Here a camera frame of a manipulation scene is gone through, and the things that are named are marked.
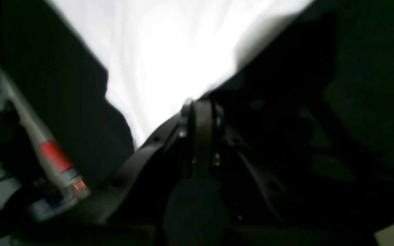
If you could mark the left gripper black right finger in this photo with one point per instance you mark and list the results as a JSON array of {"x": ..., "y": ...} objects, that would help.
[{"x": 281, "y": 203}]

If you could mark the red clamp top left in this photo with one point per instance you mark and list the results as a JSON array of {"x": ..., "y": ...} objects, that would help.
[{"x": 52, "y": 160}]

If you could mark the white printed t-shirt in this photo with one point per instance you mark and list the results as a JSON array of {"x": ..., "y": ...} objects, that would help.
[{"x": 160, "y": 52}]

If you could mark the black table cloth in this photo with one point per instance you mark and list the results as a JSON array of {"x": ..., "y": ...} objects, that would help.
[{"x": 326, "y": 81}]

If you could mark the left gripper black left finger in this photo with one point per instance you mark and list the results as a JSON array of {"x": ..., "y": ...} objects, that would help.
[{"x": 127, "y": 209}]

